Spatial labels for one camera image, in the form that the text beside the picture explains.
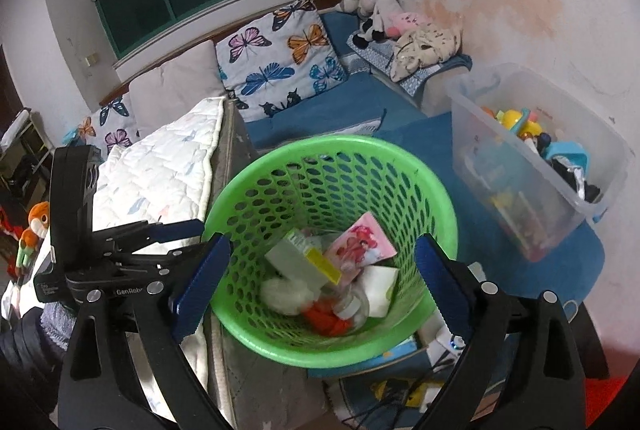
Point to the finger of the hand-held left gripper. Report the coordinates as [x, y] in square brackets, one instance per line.
[150, 257]
[175, 230]

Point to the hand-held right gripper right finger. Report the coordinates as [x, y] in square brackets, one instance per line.
[440, 285]

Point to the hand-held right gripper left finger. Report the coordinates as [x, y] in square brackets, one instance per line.
[200, 285]

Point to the white small carton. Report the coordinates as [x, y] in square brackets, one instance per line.
[380, 290]

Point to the white tissue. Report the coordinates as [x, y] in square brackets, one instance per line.
[285, 297]

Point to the clear plastic bottle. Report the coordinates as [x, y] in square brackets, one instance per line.
[352, 305]

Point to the pink printed packet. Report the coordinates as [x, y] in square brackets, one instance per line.
[360, 242]

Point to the white tissue pack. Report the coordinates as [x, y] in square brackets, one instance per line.
[292, 260]

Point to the red foam net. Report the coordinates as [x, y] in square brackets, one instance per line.
[325, 317]

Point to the green plastic mesh basket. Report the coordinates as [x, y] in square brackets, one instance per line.
[300, 352]

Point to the orange plush toy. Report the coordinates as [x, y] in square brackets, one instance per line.
[36, 222]

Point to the blue floor mat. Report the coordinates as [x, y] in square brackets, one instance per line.
[480, 270]

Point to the white device with blue light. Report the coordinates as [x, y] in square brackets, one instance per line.
[445, 341]

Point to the white quilted mattress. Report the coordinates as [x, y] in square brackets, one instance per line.
[165, 169]

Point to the red plush toy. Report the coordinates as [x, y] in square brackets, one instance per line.
[6, 224]

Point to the children's picture book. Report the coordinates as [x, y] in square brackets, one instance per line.
[395, 352]

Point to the teal small object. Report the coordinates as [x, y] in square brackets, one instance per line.
[71, 137]

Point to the metal shelf rack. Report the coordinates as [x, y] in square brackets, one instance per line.
[30, 139]

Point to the small butterfly print pillow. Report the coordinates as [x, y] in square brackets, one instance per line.
[112, 124]

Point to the yellow printed item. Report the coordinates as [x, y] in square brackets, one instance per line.
[387, 389]

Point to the beige pillow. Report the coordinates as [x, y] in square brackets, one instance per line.
[192, 69]
[150, 104]

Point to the clear plastic storage box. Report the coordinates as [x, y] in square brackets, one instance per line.
[500, 169]

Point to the person's dark clothing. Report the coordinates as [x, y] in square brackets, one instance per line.
[25, 360]

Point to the dark wooden door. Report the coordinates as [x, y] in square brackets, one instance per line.
[7, 84]

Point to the pile of colourful toys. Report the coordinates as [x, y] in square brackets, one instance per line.
[515, 117]

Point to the blue bed sheet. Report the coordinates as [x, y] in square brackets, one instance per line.
[325, 109]

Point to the large butterfly print pillow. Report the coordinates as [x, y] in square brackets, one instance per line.
[280, 54]

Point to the red object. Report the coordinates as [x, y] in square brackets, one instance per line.
[607, 402]

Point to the blue checked cloth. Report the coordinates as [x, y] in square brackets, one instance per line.
[380, 57]

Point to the cream spotted cloth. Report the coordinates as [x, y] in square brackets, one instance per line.
[425, 49]

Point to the pink plush toy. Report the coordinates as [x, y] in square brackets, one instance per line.
[410, 19]

